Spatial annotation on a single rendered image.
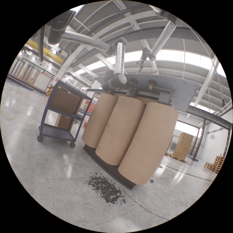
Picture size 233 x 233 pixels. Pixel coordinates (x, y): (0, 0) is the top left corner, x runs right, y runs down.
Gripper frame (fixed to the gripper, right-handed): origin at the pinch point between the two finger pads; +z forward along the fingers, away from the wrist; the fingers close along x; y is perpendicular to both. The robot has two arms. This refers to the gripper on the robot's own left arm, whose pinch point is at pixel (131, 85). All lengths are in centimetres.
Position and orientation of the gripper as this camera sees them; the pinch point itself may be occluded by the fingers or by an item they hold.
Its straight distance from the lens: 111.1
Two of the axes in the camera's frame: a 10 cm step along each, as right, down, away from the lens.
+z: 8.2, 1.7, 5.4
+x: -5.1, -1.6, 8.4
